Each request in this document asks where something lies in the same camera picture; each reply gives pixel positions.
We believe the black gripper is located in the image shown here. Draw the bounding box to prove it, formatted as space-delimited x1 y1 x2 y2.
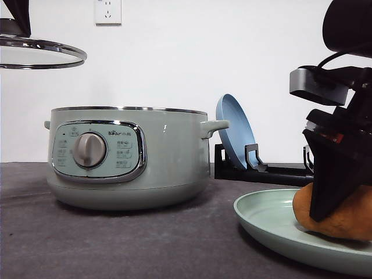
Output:
302 67 372 223

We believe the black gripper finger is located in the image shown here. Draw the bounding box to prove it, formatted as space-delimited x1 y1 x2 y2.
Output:
3 0 31 37

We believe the glass lid green knob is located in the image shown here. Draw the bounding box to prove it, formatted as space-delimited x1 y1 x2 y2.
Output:
0 18 87 69

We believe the brown potato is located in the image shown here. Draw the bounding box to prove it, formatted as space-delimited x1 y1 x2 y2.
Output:
292 183 372 240

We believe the green plate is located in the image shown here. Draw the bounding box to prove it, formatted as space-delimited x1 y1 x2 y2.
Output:
233 189 372 277

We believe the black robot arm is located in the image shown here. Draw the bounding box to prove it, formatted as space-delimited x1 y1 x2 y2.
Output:
303 0 372 221

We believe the black plate rack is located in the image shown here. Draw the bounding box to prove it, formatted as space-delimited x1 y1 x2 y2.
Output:
214 143 314 187

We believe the blue plate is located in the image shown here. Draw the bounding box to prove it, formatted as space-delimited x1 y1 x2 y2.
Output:
216 94 257 169

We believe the green electric steamer pot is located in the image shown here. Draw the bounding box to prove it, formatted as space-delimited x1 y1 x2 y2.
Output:
44 106 229 211

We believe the white wall socket left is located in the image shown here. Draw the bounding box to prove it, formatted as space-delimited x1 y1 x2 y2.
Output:
95 0 121 27

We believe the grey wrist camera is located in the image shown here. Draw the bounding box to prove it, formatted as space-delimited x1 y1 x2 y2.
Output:
289 66 364 106

